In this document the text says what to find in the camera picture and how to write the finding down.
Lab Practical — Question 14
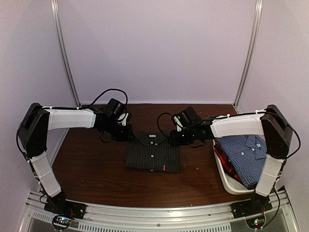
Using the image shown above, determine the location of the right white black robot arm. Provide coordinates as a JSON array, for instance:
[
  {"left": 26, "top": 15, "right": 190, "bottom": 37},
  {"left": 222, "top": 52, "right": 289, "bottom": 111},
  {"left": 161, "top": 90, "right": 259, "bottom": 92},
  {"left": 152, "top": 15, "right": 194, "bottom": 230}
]
[{"left": 168, "top": 105, "right": 295, "bottom": 214}]

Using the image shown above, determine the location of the blue checked long sleeve shirt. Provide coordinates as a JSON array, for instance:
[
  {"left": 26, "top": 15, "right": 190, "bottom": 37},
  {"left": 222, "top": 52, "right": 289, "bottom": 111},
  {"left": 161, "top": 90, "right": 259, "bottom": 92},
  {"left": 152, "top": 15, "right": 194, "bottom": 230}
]
[{"left": 216, "top": 135, "right": 267, "bottom": 188}]

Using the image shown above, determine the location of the left led circuit board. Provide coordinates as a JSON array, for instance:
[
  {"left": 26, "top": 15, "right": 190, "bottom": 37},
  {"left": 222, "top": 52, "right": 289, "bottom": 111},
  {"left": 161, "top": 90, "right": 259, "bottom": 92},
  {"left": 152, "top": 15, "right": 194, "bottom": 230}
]
[{"left": 52, "top": 215, "right": 72, "bottom": 230}]

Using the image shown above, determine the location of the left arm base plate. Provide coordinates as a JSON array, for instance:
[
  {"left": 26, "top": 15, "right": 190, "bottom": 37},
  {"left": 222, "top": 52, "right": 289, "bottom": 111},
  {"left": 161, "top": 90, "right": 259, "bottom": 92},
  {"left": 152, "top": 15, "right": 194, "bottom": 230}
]
[{"left": 44, "top": 199, "right": 86, "bottom": 219}]

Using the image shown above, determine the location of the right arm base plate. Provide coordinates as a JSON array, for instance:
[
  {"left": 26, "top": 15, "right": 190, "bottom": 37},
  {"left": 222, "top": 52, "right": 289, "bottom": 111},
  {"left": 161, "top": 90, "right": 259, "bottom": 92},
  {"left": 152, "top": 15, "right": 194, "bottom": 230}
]
[{"left": 231, "top": 199, "right": 273, "bottom": 218}]

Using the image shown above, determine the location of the aluminium frame post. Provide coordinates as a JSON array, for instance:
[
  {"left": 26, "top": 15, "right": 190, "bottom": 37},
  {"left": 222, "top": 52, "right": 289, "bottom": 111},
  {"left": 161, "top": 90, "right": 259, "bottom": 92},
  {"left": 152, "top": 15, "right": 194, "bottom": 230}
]
[
  {"left": 50, "top": 0, "right": 80, "bottom": 106},
  {"left": 233, "top": 0, "right": 263, "bottom": 112}
]

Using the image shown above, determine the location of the white plastic bin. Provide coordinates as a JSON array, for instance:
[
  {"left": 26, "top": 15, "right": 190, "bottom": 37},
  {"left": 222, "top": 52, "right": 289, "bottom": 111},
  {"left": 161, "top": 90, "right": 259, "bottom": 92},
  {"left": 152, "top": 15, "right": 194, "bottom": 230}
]
[{"left": 212, "top": 140, "right": 256, "bottom": 195}]

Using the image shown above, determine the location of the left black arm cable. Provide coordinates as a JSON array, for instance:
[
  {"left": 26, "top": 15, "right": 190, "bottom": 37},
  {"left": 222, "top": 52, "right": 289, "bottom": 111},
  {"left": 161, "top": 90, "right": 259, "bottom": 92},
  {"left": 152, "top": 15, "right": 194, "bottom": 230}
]
[{"left": 79, "top": 88, "right": 128, "bottom": 109}]

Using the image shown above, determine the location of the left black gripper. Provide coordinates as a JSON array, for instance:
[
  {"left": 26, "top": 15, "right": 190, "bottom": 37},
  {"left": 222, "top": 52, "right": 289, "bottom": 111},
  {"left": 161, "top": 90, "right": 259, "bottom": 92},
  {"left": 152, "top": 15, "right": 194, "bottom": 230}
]
[{"left": 102, "top": 119, "right": 136, "bottom": 142}]

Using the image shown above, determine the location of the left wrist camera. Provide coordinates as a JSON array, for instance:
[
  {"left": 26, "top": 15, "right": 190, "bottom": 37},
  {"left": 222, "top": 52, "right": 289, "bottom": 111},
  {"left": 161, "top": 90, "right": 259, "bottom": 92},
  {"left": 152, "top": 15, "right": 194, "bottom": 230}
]
[{"left": 117, "top": 112, "right": 132, "bottom": 126}]

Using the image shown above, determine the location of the red black plaid shirt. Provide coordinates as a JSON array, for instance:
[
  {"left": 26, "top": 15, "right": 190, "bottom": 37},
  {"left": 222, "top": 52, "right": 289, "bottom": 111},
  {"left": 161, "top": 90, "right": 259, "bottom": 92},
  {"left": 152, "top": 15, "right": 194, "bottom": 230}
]
[{"left": 213, "top": 140, "right": 259, "bottom": 189}]

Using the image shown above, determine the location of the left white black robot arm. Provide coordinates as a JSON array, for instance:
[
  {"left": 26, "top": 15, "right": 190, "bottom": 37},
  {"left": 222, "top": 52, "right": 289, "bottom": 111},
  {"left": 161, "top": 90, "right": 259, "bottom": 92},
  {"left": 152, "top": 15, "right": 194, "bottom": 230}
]
[{"left": 16, "top": 99, "right": 133, "bottom": 215}]

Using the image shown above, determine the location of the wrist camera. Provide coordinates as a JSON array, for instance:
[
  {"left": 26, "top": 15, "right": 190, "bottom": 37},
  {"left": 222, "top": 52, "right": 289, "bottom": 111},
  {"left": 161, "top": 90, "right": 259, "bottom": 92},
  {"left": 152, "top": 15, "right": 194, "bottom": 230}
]
[
  {"left": 117, "top": 112, "right": 132, "bottom": 126},
  {"left": 173, "top": 116, "right": 183, "bottom": 132}
]

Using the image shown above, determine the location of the right aluminium frame post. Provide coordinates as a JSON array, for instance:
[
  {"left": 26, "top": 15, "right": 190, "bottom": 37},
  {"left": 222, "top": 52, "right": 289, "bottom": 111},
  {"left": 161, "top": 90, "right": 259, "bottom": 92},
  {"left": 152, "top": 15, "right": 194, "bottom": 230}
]
[{"left": 233, "top": 0, "right": 263, "bottom": 112}]

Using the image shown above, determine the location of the black pinstriped long sleeve shirt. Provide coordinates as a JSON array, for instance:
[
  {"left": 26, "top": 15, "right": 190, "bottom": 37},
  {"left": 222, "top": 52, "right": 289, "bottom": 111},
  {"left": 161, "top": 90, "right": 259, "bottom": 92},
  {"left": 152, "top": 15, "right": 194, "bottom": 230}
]
[{"left": 125, "top": 132, "right": 181, "bottom": 173}]

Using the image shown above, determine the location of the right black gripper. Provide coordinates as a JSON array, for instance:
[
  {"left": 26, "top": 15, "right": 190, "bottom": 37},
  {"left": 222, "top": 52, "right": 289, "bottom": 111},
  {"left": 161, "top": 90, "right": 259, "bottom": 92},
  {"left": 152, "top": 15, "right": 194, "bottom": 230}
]
[{"left": 168, "top": 127, "right": 197, "bottom": 147}]

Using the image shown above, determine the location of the left aluminium frame post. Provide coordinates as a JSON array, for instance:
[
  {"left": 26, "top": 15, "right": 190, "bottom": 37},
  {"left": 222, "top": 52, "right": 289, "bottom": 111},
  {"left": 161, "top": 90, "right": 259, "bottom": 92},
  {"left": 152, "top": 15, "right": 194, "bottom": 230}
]
[{"left": 50, "top": 0, "right": 80, "bottom": 106}]

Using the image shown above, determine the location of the right led circuit board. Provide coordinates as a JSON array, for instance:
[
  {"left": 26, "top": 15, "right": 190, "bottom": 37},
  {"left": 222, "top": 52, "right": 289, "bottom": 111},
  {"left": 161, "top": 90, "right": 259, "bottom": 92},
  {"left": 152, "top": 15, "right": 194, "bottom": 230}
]
[{"left": 246, "top": 217, "right": 265, "bottom": 230}]

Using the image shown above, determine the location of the front aluminium rail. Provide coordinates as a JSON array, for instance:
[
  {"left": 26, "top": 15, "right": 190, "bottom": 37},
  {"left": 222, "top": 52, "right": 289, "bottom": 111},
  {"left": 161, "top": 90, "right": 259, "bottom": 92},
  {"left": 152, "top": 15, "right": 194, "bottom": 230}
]
[{"left": 17, "top": 190, "right": 300, "bottom": 232}]

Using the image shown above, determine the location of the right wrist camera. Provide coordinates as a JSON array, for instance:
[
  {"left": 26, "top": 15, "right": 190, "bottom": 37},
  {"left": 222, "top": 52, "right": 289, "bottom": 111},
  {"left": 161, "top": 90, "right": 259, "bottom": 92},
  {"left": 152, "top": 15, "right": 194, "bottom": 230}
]
[{"left": 173, "top": 116, "right": 183, "bottom": 132}]

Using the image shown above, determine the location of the led circuit board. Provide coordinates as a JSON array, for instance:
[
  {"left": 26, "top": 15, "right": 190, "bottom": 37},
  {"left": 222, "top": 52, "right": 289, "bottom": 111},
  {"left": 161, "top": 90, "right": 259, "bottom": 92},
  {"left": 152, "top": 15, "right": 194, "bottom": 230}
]
[
  {"left": 246, "top": 217, "right": 265, "bottom": 230},
  {"left": 52, "top": 215, "right": 72, "bottom": 230}
]

